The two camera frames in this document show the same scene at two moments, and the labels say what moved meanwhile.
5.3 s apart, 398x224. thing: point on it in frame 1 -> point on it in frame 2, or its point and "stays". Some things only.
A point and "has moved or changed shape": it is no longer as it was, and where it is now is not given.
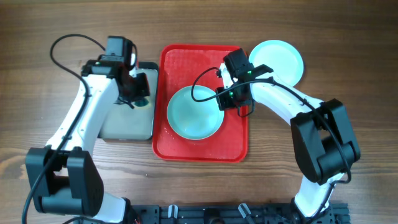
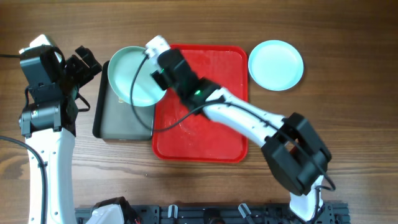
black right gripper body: (232, 101) -> (161, 83)
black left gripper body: (140, 89) -> (71, 83)
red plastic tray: (177, 66) stays
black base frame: (334, 213) stays
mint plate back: (194, 120) has moved or changed shape
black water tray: (123, 122) stays
